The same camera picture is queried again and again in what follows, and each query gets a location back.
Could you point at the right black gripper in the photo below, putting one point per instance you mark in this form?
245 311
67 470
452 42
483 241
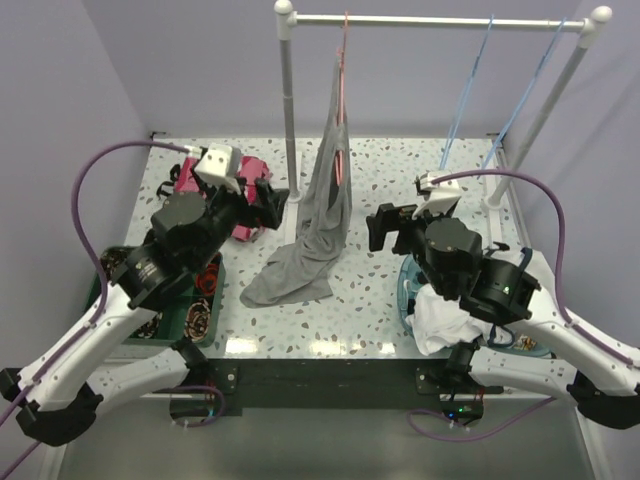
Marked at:
391 218

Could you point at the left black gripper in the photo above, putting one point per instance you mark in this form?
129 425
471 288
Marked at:
269 214

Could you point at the pink wire hanger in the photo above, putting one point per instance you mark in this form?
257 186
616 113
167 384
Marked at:
340 154

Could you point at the grey tank top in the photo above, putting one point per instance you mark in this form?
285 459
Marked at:
299 272

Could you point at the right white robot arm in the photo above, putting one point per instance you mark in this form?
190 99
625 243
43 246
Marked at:
600 375

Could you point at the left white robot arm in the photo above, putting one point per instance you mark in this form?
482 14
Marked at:
61 394

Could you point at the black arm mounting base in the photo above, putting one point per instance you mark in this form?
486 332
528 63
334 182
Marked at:
360 383

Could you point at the pink camouflage garment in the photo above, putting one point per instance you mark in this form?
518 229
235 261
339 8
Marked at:
181 179

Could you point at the clear blue plastic basket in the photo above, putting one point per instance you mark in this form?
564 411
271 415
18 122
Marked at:
405 285

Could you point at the orange black rolled tie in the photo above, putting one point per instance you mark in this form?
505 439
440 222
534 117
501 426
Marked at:
206 282

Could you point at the white navy trimmed shirt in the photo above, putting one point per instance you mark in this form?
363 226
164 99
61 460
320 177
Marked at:
450 325

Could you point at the green divided organizer tray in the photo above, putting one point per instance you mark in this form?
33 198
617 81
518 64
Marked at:
172 319

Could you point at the brown patterned rolled tie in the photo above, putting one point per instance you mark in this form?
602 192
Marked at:
197 319

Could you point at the gold black rolled tie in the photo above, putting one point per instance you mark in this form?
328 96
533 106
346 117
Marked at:
112 257

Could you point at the black white rolled tie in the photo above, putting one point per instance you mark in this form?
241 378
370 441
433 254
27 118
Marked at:
149 329

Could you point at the white clothes rack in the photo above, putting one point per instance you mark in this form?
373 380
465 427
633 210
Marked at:
588 29

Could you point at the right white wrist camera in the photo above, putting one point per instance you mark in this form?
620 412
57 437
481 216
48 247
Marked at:
439 199

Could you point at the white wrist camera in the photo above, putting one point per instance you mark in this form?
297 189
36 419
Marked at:
439 199
217 165

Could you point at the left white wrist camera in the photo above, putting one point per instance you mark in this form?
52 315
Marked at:
217 165

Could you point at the left blue wire hanger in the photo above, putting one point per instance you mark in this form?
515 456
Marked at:
463 98

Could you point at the blue wire hanger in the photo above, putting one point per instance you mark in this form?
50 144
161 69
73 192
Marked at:
463 98
526 94

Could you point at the right blue wire hanger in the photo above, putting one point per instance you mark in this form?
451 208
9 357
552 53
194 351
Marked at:
526 94

